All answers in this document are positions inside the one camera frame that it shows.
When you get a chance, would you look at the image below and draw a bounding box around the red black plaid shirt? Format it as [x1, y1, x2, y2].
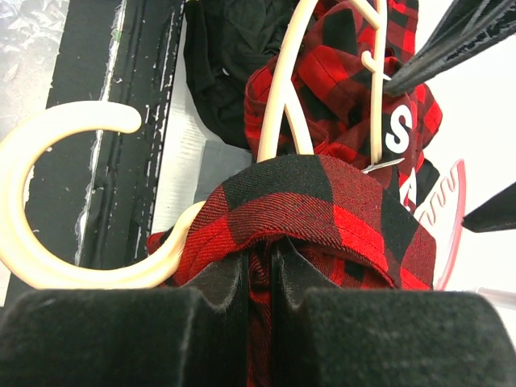
[173, 1, 443, 386]

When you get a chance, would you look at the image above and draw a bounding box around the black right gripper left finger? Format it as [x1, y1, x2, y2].
[1, 254, 248, 386]

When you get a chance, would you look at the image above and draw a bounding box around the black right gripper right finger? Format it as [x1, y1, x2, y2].
[271, 245, 515, 386]

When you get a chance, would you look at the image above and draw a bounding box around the pink plastic hanger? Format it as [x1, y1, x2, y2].
[414, 159, 467, 290]

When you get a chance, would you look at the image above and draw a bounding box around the cream plastic hanger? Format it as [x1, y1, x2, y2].
[0, 0, 396, 289]

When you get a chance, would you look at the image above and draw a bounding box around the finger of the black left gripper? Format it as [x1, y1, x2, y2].
[385, 0, 515, 95]
[462, 185, 516, 233]

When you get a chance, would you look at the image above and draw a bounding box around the black garment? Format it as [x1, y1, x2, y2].
[184, 0, 295, 149]

